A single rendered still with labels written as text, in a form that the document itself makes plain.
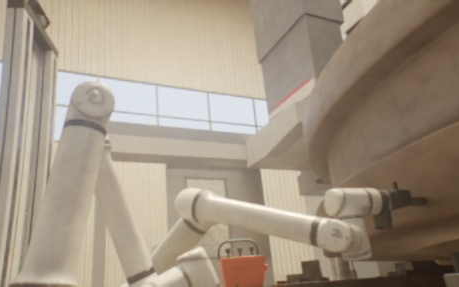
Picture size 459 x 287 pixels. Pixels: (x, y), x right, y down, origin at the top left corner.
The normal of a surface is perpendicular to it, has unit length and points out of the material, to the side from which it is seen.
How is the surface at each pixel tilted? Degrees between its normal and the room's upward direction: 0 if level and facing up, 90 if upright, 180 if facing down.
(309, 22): 90
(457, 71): 90
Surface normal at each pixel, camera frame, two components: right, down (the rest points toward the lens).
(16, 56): 0.05, -0.35
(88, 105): 0.40, -0.36
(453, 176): -0.94, -0.04
